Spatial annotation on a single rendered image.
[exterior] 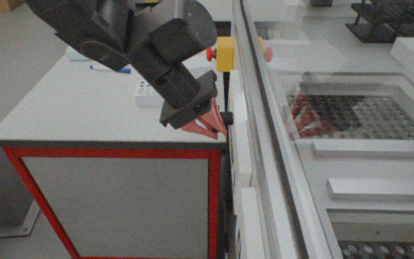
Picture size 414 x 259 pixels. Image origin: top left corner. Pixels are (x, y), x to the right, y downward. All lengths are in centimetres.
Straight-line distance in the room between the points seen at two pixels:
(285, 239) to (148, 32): 26
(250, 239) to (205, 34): 24
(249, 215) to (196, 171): 45
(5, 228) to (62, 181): 80
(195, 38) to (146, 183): 57
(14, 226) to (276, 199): 149
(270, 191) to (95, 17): 25
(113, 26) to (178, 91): 12
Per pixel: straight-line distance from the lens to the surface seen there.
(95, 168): 83
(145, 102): 80
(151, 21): 36
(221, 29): 131
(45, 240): 157
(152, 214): 96
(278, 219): 27
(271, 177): 30
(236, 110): 49
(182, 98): 41
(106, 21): 35
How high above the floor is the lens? 121
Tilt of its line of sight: 40 degrees down
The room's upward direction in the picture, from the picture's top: straight up
